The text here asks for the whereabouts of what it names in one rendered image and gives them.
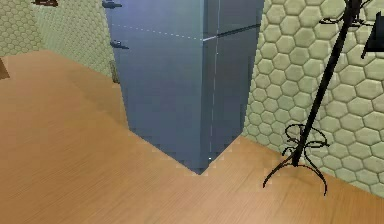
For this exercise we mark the dark brown wall object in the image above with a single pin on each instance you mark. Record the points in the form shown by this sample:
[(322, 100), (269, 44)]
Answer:
[(46, 2)]

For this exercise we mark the black coat stand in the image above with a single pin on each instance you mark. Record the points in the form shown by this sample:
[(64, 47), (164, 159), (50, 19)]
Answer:
[(325, 80)]

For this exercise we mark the blue-grey fridge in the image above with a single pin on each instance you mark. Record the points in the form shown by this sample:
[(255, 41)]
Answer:
[(166, 83)]

